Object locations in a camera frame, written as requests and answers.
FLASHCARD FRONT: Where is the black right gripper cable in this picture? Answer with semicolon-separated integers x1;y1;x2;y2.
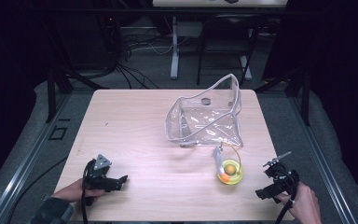
274;169;300;224

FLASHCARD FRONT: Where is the clear plastic zipper bag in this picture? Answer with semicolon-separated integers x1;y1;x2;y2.
164;73;244;148

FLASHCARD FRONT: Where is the black floor cable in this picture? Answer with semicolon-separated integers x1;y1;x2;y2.
7;156;69;224

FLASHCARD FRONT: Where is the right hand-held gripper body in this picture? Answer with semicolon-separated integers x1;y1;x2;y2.
262;150;301;204

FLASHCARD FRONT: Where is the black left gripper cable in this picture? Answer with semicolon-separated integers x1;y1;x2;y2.
79;159;97;224

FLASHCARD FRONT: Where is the bundle of floor cables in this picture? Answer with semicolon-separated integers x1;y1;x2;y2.
105;15;190;91

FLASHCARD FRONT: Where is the aluminium floor rail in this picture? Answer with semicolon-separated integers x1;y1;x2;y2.
287;94;358;224
0;92;73;224

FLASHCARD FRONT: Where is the black metal stand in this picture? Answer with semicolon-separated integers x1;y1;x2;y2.
42;18;110;124
254;65;312;127

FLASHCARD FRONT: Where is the black chair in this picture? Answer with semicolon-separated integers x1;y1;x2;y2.
196;13;263;87

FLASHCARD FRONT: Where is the person's left hand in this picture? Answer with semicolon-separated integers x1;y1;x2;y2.
50;178;106;203

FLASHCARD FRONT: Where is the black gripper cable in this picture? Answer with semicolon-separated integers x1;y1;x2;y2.
274;169;300;224
79;159;97;224

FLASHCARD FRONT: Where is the person's right hand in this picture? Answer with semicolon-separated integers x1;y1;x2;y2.
274;181;323;224

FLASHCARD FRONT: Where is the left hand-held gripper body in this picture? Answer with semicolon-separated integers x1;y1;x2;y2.
83;153;123;207

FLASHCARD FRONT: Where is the white desk leg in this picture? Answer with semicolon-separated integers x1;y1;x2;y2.
170;15;181;80
240;55;254;82

